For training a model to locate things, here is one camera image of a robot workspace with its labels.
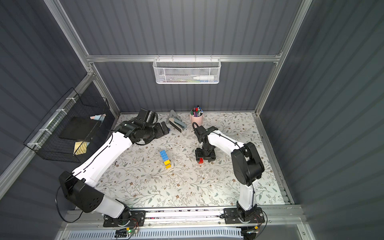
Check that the white wire mesh basket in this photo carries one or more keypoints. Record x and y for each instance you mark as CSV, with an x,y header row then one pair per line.
x,y
181,72

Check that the light blue lego brick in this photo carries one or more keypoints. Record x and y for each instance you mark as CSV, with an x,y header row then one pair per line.
x,y
164,156

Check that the yellow sticky notes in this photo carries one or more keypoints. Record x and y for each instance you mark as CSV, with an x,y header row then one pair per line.
x,y
80,148

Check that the black notebook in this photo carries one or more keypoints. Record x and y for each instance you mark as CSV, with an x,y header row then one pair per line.
x,y
80,129

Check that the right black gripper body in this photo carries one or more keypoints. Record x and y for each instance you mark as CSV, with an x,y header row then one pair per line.
x,y
205,154

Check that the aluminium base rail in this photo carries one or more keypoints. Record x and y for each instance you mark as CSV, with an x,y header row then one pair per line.
x,y
192,217

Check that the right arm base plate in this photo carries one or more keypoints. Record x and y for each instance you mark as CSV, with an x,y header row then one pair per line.
x,y
237,216

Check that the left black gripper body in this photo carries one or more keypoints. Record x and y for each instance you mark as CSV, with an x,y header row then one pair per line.
x,y
163,128

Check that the grey stapler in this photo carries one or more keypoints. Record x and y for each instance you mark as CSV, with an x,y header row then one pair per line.
x,y
174,120

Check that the pens in cup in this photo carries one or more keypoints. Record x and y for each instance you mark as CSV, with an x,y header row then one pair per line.
x,y
197,111

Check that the black wire basket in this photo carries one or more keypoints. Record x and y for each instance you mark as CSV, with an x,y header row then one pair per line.
x,y
45,142

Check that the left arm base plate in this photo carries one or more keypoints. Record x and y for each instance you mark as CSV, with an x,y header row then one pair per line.
x,y
126,219

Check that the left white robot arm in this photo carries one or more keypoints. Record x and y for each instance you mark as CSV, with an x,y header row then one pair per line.
x,y
78,186

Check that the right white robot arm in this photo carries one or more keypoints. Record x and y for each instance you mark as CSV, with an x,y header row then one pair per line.
x,y
246,161

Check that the pastel eraser block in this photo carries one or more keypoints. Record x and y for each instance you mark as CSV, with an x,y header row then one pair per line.
x,y
98,117

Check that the white tube in basket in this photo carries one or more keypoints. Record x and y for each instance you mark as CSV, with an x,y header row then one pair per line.
x,y
204,78

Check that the pink pen cup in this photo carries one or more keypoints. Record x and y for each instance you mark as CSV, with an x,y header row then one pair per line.
x,y
197,120

